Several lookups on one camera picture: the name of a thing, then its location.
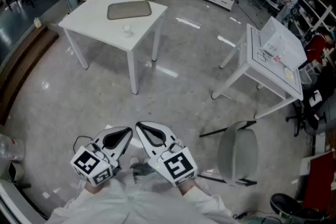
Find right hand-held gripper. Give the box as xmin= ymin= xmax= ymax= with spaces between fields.
xmin=135 ymin=121 xmax=198 ymax=187

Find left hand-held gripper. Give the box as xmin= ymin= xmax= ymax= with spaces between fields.
xmin=70 ymin=127 xmax=133 ymax=187

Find small white round cup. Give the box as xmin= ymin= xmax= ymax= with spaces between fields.
xmin=122 ymin=24 xmax=133 ymax=38

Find beige rectangular tray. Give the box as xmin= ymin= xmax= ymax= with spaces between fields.
xmin=107 ymin=0 xmax=153 ymax=20

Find person's right forearm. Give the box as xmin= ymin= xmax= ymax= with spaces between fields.
xmin=178 ymin=179 xmax=237 ymax=224

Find person's left forearm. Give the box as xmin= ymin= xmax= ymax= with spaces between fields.
xmin=49 ymin=182 xmax=124 ymax=224

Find person's legs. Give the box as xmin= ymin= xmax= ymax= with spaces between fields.
xmin=130 ymin=156 xmax=156 ymax=183

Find person's torso in white coat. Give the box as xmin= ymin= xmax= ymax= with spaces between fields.
xmin=47 ymin=173 xmax=237 ymax=224

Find grey chair with black legs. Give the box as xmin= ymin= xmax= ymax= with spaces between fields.
xmin=199 ymin=120 xmax=259 ymax=187

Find pale waste bin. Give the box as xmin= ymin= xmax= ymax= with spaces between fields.
xmin=7 ymin=161 xmax=26 ymax=183

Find clear plastic bag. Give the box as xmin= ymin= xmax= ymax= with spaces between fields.
xmin=0 ymin=136 xmax=26 ymax=161

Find white framed cabinet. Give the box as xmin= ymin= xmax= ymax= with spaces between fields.
xmin=0 ymin=180 xmax=48 ymax=220

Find white square table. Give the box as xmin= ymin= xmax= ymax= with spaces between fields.
xmin=58 ymin=0 xmax=169 ymax=95

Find white side table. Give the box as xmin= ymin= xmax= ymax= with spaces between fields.
xmin=212 ymin=24 xmax=305 ymax=119

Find black round seat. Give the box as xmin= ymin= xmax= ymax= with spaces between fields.
xmin=270 ymin=193 xmax=326 ymax=222

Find white plate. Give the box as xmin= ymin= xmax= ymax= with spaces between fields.
xmin=282 ymin=66 xmax=295 ymax=81

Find black office chair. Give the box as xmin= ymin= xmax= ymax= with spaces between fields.
xmin=286 ymin=81 xmax=330 ymax=137

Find white microwave oven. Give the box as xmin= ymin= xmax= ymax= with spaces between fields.
xmin=258 ymin=16 xmax=308 ymax=69

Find red panel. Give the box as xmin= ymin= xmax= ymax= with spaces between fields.
xmin=306 ymin=152 xmax=336 ymax=215

